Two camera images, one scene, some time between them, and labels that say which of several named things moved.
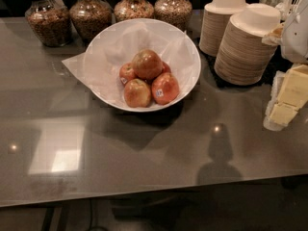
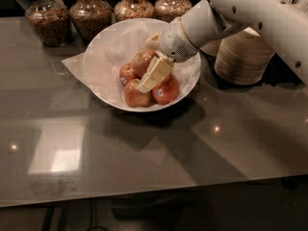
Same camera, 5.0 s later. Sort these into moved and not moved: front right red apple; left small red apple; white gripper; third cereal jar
Moved: white gripper
Not moved: third cereal jar; front right red apple; left small red apple
